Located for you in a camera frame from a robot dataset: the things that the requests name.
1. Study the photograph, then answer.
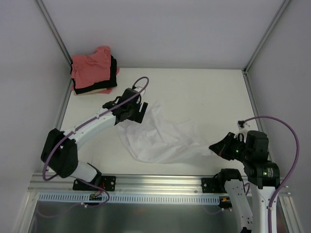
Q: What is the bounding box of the white t shirt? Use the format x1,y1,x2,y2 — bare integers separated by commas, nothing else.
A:
117,101,213,164

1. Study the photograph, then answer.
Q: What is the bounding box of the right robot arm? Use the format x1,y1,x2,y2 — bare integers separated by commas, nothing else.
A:
209,130,280,233

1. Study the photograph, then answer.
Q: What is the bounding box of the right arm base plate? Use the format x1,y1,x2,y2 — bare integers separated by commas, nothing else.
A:
201,177,226,194

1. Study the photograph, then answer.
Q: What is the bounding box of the beige folded shirt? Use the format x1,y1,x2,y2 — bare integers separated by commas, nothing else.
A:
73,88,107,96

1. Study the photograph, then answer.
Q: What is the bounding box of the right side frame rail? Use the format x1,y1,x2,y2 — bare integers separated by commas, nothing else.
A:
242,70,265,132

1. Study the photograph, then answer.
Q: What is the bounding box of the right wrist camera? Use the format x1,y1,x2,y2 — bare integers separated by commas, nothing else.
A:
237,120,251,137

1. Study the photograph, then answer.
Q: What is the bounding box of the white slotted cable duct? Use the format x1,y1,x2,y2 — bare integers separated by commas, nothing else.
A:
38,192,220,205

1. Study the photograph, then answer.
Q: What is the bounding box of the frame rail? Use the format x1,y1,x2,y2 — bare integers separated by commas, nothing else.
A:
42,65,75,173
242,70,265,132

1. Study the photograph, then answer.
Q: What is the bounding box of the left frame post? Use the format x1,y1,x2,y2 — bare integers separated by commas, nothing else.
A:
35,0,73,67

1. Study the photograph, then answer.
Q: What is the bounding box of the left side frame rail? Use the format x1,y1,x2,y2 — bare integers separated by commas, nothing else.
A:
42,65,75,173

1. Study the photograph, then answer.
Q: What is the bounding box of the right frame post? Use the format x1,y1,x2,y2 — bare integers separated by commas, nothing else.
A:
243,0,292,75

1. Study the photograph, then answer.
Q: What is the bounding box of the top pink folded shirt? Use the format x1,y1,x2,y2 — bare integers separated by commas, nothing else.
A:
71,46,111,89

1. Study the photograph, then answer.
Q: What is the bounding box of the frame post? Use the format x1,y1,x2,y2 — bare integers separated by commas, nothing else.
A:
35,0,73,67
243,0,292,75

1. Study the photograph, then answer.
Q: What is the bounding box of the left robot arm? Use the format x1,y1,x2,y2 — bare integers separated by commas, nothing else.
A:
41,86,148,190

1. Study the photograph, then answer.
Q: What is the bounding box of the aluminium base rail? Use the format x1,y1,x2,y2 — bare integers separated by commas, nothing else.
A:
27,171,292,197

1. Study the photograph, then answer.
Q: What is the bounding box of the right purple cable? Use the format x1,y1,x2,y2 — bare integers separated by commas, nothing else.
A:
239,116,300,233

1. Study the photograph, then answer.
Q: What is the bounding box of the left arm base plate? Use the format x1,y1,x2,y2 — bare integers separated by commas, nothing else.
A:
72,176,116,192

